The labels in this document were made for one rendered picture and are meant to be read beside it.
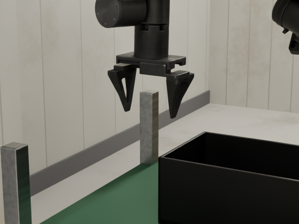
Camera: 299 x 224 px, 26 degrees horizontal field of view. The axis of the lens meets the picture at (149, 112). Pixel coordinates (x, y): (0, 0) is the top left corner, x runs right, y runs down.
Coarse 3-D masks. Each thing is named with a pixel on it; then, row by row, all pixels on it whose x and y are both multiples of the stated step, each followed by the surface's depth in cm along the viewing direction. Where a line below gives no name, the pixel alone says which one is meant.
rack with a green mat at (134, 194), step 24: (144, 96) 129; (144, 120) 130; (24, 144) 94; (144, 144) 132; (24, 168) 94; (144, 168) 130; (24, 192) 95; (96, 192) 117; (120, 192) 117; (144, 192) 117; (24, 216) 96; (72, 216) 106; (96, 216) 106; (120, 216) 106; (144, 216) 106
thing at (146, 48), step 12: (168, 24) 106; (144, 36) 104; (156, 36) 104; (168, 36) 106; (144, 48) 104; (156, 48) 104; (168, 48) 107; (120, 60) 107; (132, 60) 105; (144, 60) 104; (156, 60) 103; (168, 60) 103; (180, 60) 106
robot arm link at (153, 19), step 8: (152, 0) 102; (160, 0) 103; (168, 0) 104; (152, 8) 103; (160, 8) 103; (168, 8) 104; (152, 16) 103; (160, 16) 103; (168, 16) 105; (144, 24) 105; (152, 24) 104; (160, 24) 105
